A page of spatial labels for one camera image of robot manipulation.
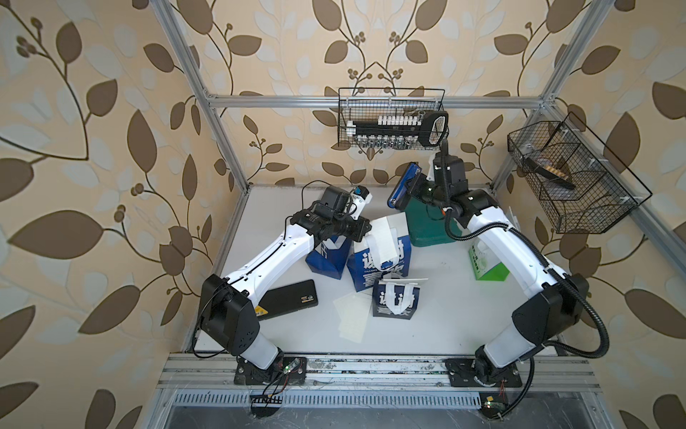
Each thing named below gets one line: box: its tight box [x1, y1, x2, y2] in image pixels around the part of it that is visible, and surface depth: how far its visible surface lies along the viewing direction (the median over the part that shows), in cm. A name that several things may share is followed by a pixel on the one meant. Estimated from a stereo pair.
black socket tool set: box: [345, 110, 450, 150], surface depth 87 cm
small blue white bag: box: [372, 277, 429, 320], surface depth 76 cm
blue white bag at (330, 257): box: [305, 235, 352, 280], surface depth 88 cm
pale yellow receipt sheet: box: [333, 291, 373, 344], surface depth 86 cm
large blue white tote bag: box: [346, 211, 412, 293], surface depth 83 cm
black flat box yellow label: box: [255, 278, 319, 320], surface depth 88 cm
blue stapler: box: [387, 161, 422, 211], surface depth 82 cm
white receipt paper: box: [369, 216, 398, 264], surface depth 82 cm
